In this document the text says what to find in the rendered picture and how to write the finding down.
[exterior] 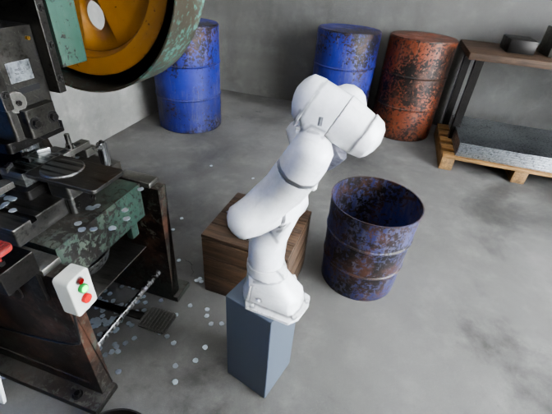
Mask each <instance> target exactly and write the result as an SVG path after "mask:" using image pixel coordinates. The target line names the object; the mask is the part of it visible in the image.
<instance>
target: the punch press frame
mask: <svg viewBox="0 0 552 414"><path fill-rule="evenodd" d="M42 1H43V5H44V7H45V13H46V16H47V19H48V25H49V28H50V31H51V35H52V37H53V42H54V44H55V49H56V53H57V58H58V61H59V64H60V67H68V66H70V65H74V64H77V63H80V62H85V61H87V57H86V53H85V47H84V43H83V39H82V35H81V29H80V25H79V21H78V17H77V14H76V7H75V3H74V0H42ZM32 152H34V151H33V150H31V151H29V152H27V151H26V152H24V153H22V152H17V153H15V154H3V153H0V167H2V166H4V165H6V164H7V163H11V162H13V161H15V160H17V159H21V160H22V157H23V156H25V155H27V154H29V153H32ZM137 188H140V183H136V182H130V181H126V180H122V179H119V178H118V179H117V180H115V181H114V182H112V183H111V184H109V185H108V186H106V187H105V188H104V189H103V190H101V191H100V192H98V193H97V194H95V198H96V200H95V201H94V202H93V203H91V204H90V205H91V206H94V205H96V204H101V205H100V207H99V208H95V209H94V210H86V209H85V208H84V209H83V210H82V211H81V212H79V213H78V214H70V213H69V214H67V215H66V216H64V217H63V218H61V219H60V220H58V221H57V222H56V223H55V224H53V225H52V226H50V227H49V228H47V229H46V230H44V231H43V232H41V233H40V234H39V235H38V236H36V237H35V238H33V239H32V240H30V241H28V242H27V243H26V244H25V245H24V246H27V247H29V248H32V249H35V250H38V251H42V252H45V253H49V254H51V255H55V256H58V257H60V260H61V263H60V264H62V265H66V266H68V265H69V264H75V265H79V266H82V267H86V268H89V267H90V266H91V265H92V264H93V263H94V262H95V261H96V260H97V259H98V258H99V257H100V256H101V255H102V254H103V253H104V252H105V251H107V250H108V249H109V248H110V247H111V246H112V245H113V244H114V243H115V242H117V241H118V240H119V239H120V238H121V237H122V236H123V235H124V234H125V233H126V232H127V236H128V237H129V238H131V239H134V238H135V237H137V236H138V235H139V228H138V224H137V223H138V222H139V221H140V220H141V219H142V218H143V217H144V216H145V210H144V206H143V200H142V196H141V191H138V190H137ZM124 208H128V211H127V212H122V209H124ZM128 216H129V217H130V219H129V220H127V221H124V220H123V218H124V217H128ZM78 221H81V222H82V224H81V225H79V226H75V225H74V223H75V222H78ZM110 226H116V229H115V230H112V231H110V230H108V228H109V227H110ZM83 227H86V230H84V232H78V228H83ZM93 227H97V228H98V229H97V230H96V231H93V232H92V231H90V228H93ZM160 274H161V272H160V271H159V270H156V271H155V273H154V274H153V275H152V276H151V277H150V279H149V280H148V281H147V282H146V283H145V285H144V286H143V287H142V288H141V290H140V291H138V293H137V294H136V295H135V296H134V297H133V298H132V299H131V301H130V302H129V303H128V304H127V306H126V307H125V308H124V309H123V310H122V312H121V313H120V314H119V315H118V316H117V318H116V319H115V320H114V321H113V322H112V323H111V324H110V325H109V326H108V328H107V329H106V330H105V331H104V332H103V334H102V335H101V336H100V337H99V339H98V340H97V342H98V345H99V347H101V345H102V344H103V343H104V342H105V340H106V339H107V338H108V337H109V335H110V334H111V333H112V332H113V330H115V328H116V327H117V326H118V325H119V324H120V323H121V321H122V320H123V319H124V318H125V316H126V315H127V314H128V313H129V311H130V310H131V309H132V308H133V306H134V305H135V304H136V303H137V302H138V301H139V300H140V298H141V297H142V296H143V295H144V294H145V292H146V291H147V290H148V289H149V287H150V286H151V285H152V284H153V282H154V281H155V280H156V279H157V277H158V276H159V275H160Z"/></svg>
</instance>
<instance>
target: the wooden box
mask: <svg viewBox="0 0 552 414"><path fill-rule="evenodd" d="M245 195H246V194H242V193H239V192H238V193H237V194H236V195H235V196H234V197H233V198H232V199H231V200H230V202H229V203H228V204H227V205H226V206H225V207H224V208H223V210H222V211H221V212H220V213H219V214H218V216H217V217H216V218H215V219H214V220H213V221H212V223H211V224H210V225H209V226H208V227H207V228H206V229H205V230H204V231H203V232H202V233H201V237H202V238H201V240H202V251H203V263H204V274H205V289H206V290H209V291H211V292H216V293H218V294H221V295H224V296H226V295H227V294H228V293H229V292H230V291H231V290H233V289H234V288H235V287H236V286H237V285H238V284H239V283H240V282H241V281H242V280H243V279H244V278H245V276H246V273H247V268H246V262H247V257H248V250H249V241H248V240H249V239H246V240H242V239H239V238H238V237H236V236H235V235H234V234H233V233H232V232H231V230H230V229H229V227H228V222H227V214H228V213H226V211H228V210H229V207H231V206H232V205H234V204H235V203H237V202H238V201H239V200H240V199H241V198H243V197H244V196H245ZM310 220H311V211H309V210H306V211H305V212H304V213H303V214H302V215H301V216H300V217H299V219H298V220H297V222H296V224H295V226H294V228H293V229H292V231H291V233H290V236H289V238H288V240H287V245H286V250H285V256H284V259H285V262H286V266H287V269H288V270H289V272H290V273H291V274H295V275H296V277H298V275H299V273H300V272H301V268H302V266H303V263H304V259H305V253H306V243H307V237H308V231H309V225H310Z"/></svg>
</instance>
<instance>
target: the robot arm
mask: <svg viewBox="0 0 552 414"><path fill-rule="evenodd" d="M292 117H293V119H294V121H293V122H291V123H290V124H289V126H288V127H287V129H286V131H287V138H288V141H289V146H288V147H287V148H286V149H285V151H284V152H283V154H282V155H281V156H280V158H279V159H278V160H277V162H276V163H275V165H274V166H273V167H272V168H271V170H270V171H269V173H268V174H267V175H266V176H265V177H264V178H263V179H262V180H261V181H260V182H259V183H258V184H257V185H256V186H254V187H253V188H252V189H251V190H250V191H249V192H248V193H247V194H246V195H245V196H244V197H243V198H241V199H240V200H239V201H238V202H237V203H235V204H234V205H232V206H231V207H229V210H228V214H227V222H228V227H229V229H230V230H231V232H232V233H233V234H234V235H235V236H236V237H238V238H239V239H242V240H245V239H248V238H250V239H249V250H248V257H247V262H246V268H247V273H246V281H245V283H244V285H243V297H244V300H245V309H247V310H249V311H253V312H255V313H257V314H259V315H262V316H265V317H267V318H270V319H272V320H276V321H278V322H280V323H282V324H285V325H290V324H292V323H295V322H297V321H298V320H299V319H300V318H301V317H302V315H303V314H304V313H305V311H306V310H307V308H308V306H309V301H310V296H309V295H308V294H306V293H305V292H303V286H302V285H301V284H300V283H299V282H298V280H297V277H296V275H295V274H291V273H290V272H289V270H288V269H287V266H286V262H285V259H284V256H285V250H286V245H287V241H288V238H289V236H290V233H291V231H292V229H293V228H294V226H295V224H296V222H297V220H298V219H299V217H300V216H301V215H302V214H303V213H304V212H305V211H306V208H307V206H308V194H309V193H310V192H311V191H315V190H316V189H317V186H318V183H319V181H320V179H321V178H322V176H324V174H325V173H326V171H329V170H331V169H333V168H335V167H337V166H338V165H339V164H340V163H341V162H342V161H344V160H345V159H346V157H347V153H348V154H350V155H352V156H354V157H356V158H361V157H365V156H367V155H368V154H370V153H371V152H373V151H374V150H375V149H376V148H377V147H378V146H379V145H380V143H381V141H382V140H383V137H384V133H385V123H384V121H383V120H382V119H381V117H380V116H379V115H378V114H376V115H375V114H374V113H373V112H372V111H371V110H370V109H369V108H368V107H366V96H365V95H364V93H363V91H362V90H361V89H359V88H358V87H356V86H355V85H349V84H344V85H340V86H337V85H335V84H334V83H332V82H331V81H329V80H328V79H326V78H324V77H322V76H318V75H316V74H314V75H312V76H309V77H307V78H306V79H305V80H304V81H303V82H302V83H301V84H299V86H298V87H297V88H296V90H295V93H294V95H293V98H292ZM346 152H347V153H346Z"/></svg>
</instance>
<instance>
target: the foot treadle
mask: <svg viewBox="0 0 552 414"><path fill-rule="evenodd" d="M92 306H95V307H98V308H101V309H104V310H107V311H111V312H115V313H118V314H120V313H121V312H122V310H123V309H124V308H125V307H123V306H118V305H115V304H112V303H109V302H106V301H101V300H98V299H96V301H95V302H94V303H93V304H92ZM126 316H128V317H131V318H134V319H138V320H139V321H138V323H137V324H138V326H139V327H141V328H143V329H148V330H150V331H153V332H155V333H158V334H165V333H166V331H167V330H168V328H169V326H170V325H171V323H172V322H173V321H174V320H175V318H176V313H174V312H171V311H168V310H164V309H161V308H158V307H156V306H151V307H150V308H149V309H148V310H147V311H146V312H145V313H143V312H140V311H137V310H132V309H131V310H130V311H129V313H128V314H127V315H126Z"/></svg>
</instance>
